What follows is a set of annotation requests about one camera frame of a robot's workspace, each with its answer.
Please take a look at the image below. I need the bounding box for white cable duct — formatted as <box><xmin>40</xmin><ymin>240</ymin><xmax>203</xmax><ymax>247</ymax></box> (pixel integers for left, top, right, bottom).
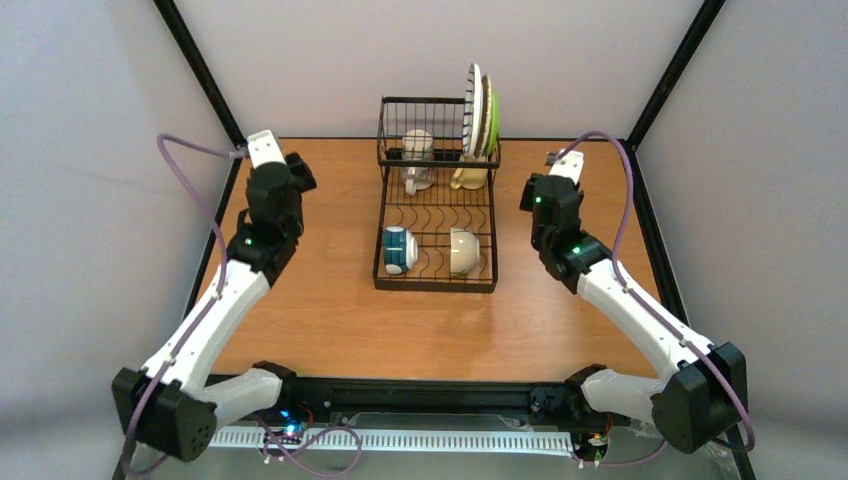
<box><xmin>208</xmin><ymin>425</ymin><xmax>576</xmax><ymax>458</ymax></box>

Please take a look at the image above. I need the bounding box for white bowl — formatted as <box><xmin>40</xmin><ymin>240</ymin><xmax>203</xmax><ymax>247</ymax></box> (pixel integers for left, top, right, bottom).
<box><xmin>382</xmin><ymin>226</ymin><xmax>419</xmax><ymax>275</ymax></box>
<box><xmin>450</xmin><ymin>228</ymin><xmax>480</xmax><ymax>276</ymax></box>

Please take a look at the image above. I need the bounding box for black enclosure frame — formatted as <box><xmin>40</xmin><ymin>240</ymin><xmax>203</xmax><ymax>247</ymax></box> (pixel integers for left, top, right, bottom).
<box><xmin>112</xmin><ymin>0</ymin><xmax>757</xmax><ymax>480</ymax></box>

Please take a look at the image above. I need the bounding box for striped plate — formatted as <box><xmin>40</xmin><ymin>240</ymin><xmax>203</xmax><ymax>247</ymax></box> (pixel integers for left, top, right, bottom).
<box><xmin>462</xmin><ymin>63</ymin><xmax>483</xmax><ymax>158</ymax></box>

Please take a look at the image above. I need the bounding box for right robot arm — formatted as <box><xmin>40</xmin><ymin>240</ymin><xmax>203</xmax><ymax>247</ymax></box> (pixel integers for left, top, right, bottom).
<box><xmin>520</xmin><ymin>173</ymin><xmax>754</xmax><ymax>453</ymax></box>

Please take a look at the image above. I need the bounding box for black wire dish rack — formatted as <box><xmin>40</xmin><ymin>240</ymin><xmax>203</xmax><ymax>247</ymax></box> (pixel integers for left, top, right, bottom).
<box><xmin>372</xmin><ymin>96</ymin><xmax>501</xmax><ymax>293</ymax></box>

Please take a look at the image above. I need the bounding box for yellow ceramic mug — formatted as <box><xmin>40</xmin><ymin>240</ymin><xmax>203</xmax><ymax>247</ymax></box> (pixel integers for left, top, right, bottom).
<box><xmin>450</xmin><ymin>168</ymin><xmax>488</xmax><ymax>190</ymax></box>

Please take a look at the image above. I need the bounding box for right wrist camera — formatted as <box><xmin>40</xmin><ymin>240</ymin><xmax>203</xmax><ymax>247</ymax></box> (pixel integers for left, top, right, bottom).
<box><xmin>546</xmin><ymin>150</ymin><xmax>585</xmax><ymax>186</ymax></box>

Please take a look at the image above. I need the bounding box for woven bamboo pattern plate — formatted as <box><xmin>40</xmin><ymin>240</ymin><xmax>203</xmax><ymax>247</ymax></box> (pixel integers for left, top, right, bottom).
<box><xmin>476</xmin><ymin>74</ymin><xmax>494</xmax><ymax>159</ymax></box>

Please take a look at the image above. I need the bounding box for green plate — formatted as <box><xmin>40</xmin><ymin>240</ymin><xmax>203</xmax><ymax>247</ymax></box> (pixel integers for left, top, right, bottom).
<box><xmin>486</xmin><ymin>89</ymin><xmax>500</xmax><ymax>156</ymax></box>

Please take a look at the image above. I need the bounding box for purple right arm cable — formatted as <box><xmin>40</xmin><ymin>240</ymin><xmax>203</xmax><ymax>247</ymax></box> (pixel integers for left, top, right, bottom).
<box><xmin>549</xmin><ymin>130</ymin><xmax>757</xmax><ymax>469</ymax></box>

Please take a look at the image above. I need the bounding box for tall patterned ceramic cup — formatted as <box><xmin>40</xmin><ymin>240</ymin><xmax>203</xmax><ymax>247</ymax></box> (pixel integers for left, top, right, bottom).
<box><xmin>402</xmin><ymin>129</ymin><xmax>435</xmax><ymax>195</ymax></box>

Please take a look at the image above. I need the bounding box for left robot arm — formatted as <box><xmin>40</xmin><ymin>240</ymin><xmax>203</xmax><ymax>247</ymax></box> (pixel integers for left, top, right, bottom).
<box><xmin>112</xmin><ymin>152</ymin><xmax>317</xmax><ymax>462</ymax></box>

